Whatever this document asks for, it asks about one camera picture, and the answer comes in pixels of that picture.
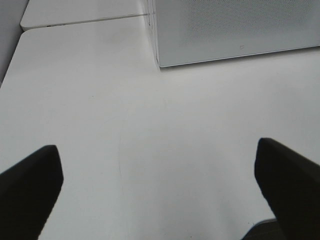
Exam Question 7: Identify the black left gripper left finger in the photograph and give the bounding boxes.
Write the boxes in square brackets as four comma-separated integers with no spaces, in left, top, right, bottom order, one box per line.
[0,145,64,240]

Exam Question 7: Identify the white microwave oven body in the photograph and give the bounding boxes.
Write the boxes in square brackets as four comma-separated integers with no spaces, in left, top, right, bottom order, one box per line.
[143,0,320,68]

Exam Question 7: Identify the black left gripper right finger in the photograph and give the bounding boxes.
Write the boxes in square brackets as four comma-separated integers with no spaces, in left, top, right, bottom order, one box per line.
[254,138,320,240]

